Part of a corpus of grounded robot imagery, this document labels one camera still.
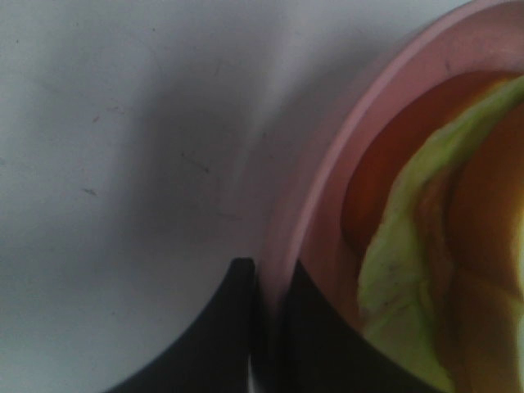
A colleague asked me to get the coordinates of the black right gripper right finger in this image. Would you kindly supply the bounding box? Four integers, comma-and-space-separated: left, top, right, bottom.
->
251, 265, 434, 392

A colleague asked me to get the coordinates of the white bread sandwich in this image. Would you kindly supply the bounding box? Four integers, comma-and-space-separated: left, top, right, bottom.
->
341, 71, 523, 392

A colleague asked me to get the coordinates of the pink round plate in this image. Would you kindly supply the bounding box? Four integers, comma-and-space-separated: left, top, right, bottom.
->
255, 0, 524, 393

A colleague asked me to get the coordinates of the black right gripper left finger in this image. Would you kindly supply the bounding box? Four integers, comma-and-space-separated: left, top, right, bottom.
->
111, 258, 255, 392

